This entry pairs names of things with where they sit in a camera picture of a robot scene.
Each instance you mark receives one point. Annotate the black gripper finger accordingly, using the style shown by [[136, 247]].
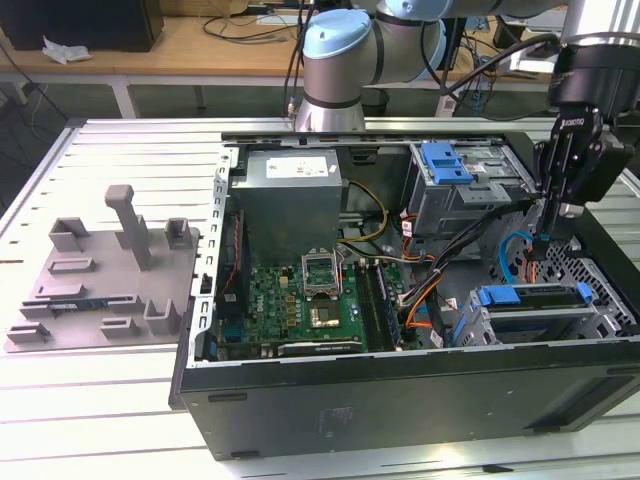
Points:
[[542, 170], [600, 170]]

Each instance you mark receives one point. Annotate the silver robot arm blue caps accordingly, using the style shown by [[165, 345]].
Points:
[[340, 60]]

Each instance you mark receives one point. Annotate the grey metal disk bay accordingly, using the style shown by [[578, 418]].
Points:
[[470, 320]]

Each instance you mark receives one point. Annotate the small black box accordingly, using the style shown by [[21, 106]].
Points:
[[506, 35]]

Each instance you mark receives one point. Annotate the blue plastic drive latch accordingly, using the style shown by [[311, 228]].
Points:
[[442, 165]]

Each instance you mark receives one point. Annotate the white label card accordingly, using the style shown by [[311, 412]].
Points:
[[445, 106]]

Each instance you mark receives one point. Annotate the black waste bin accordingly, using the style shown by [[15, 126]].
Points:
[[376, 102]]

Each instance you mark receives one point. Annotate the RAM stick in slot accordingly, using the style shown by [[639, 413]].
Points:
[[387, 305]]

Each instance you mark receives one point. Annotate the black RAM slot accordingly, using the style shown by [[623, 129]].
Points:
[[367, 305]]

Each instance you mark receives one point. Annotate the thin metal locking lever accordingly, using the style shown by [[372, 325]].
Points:
[[341, 272]]

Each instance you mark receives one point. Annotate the grey power supply unit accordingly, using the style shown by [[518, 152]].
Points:
[[285, 210]]

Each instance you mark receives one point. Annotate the CPU socket gold contacts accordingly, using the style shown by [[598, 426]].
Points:
[[324, 317]]

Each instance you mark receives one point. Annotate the black graphics card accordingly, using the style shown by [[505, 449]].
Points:
[[320, 348]]

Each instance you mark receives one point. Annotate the black PC case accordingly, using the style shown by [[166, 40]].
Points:
[[350, 400]]

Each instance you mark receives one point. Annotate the green motherboard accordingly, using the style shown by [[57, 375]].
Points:
[[270, 300]]

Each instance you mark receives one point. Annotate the wooden desk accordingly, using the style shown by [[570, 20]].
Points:
[[200, 55]]

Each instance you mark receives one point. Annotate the grey parts rack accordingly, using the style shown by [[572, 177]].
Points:
[[115, 300]]

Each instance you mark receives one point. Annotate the large black box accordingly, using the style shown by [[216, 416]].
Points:
[[80, 25]]

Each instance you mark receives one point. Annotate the RAM stick on rack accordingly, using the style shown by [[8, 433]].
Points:
[[75, 305]]

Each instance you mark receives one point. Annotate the white crumpled plastic bag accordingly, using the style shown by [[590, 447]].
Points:
[[65, 50]]

